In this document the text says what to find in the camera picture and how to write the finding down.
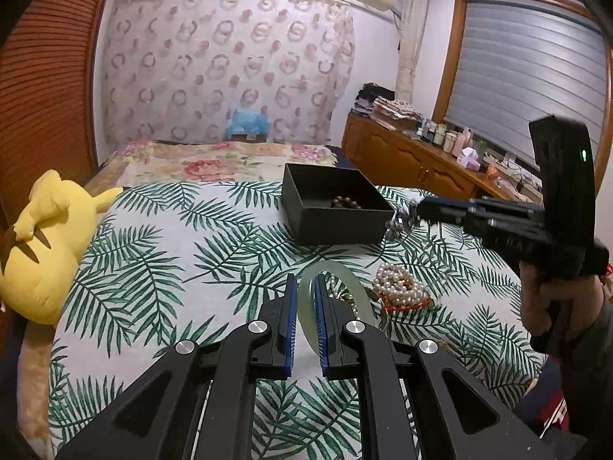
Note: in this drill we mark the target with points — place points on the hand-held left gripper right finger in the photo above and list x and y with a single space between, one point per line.
322 326

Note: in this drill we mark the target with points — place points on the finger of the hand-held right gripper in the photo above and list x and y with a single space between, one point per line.
455 205
445 219

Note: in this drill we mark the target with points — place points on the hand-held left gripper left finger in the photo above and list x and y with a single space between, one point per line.
289 326

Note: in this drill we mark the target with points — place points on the green jade bangle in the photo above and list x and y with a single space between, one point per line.
355 281

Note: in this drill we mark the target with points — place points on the black box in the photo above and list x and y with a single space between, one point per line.
330 225

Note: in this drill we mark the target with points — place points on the person's right forearm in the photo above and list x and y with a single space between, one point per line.
589 369

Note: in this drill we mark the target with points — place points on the person's right hand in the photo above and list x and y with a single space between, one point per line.
534 297

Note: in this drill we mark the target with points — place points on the pink tissue box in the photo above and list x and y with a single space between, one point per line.
468 159

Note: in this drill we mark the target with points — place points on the small orange jar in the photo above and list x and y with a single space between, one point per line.
493 172

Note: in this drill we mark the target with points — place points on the white power strip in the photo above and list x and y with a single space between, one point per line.
500 157

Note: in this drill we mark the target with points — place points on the wooden cabinet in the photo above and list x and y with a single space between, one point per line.
407 158

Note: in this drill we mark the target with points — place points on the row of toiletry bottles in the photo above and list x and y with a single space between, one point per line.
448 136

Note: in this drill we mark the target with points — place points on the floral folded fabric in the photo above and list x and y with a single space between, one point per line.
397 109

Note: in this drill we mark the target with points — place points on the leaf print blanket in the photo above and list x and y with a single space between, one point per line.
191 268

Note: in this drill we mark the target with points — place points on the navy bed sheet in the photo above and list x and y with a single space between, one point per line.
339 155

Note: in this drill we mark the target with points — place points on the dark folded clothes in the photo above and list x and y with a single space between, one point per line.
371 98

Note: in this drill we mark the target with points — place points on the grey window blind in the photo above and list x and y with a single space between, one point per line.
522 72

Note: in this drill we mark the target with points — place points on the tied window curtain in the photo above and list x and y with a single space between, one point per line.
412 33

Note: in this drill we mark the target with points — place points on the dark red cloth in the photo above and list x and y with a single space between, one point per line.
546 409

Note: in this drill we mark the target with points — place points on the floral blanket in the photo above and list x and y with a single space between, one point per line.
201 163

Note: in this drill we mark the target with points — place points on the blue plush toy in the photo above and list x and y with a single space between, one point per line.
248 124

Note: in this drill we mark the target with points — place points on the yellow plush toy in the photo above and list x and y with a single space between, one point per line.
52 249

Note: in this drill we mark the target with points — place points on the wooden slatted wardrobe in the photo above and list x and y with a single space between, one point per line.
43 81

